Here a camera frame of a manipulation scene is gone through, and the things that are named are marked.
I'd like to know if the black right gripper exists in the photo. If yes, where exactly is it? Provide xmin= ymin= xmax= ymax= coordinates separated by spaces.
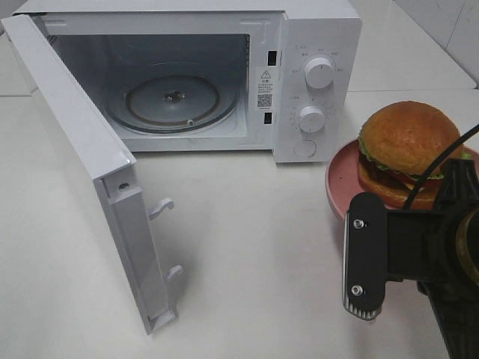
xmin=385 ymin=159 xmax=478 ymax=358

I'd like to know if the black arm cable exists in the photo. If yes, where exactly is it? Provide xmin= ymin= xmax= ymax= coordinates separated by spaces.
xmin=402 ymin=123 xmax=479 ymax=211

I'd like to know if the white round door button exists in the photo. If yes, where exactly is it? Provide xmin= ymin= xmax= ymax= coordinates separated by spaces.
xmin=293 ymin=140 xmax=317 ymax=159

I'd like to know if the white lower timer knob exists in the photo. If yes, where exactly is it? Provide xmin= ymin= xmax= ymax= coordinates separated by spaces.
xmin=298 ymin=105 xmax=326 ymax=133

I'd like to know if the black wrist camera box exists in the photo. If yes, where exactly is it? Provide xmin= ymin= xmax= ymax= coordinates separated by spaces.
xmin=342 ymin=192 xmax=388 ymax=321

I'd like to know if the white microwave door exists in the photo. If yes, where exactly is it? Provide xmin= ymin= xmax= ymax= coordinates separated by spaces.
xmin=2 ymin=15 xmax=183 ymax=334

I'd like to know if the white microwave oven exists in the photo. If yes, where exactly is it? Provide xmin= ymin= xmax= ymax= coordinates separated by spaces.
xmin=2 ymin=1 xmax=362 ymax=165

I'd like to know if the white upper power knob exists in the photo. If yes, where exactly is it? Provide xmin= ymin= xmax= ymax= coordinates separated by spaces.
xmin=304 ymin=56 xmax=335 ymax=89

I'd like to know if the glass turntable plate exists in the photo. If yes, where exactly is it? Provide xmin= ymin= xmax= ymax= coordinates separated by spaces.
xmin=105 ymin=62 xmax=242 ymax=134

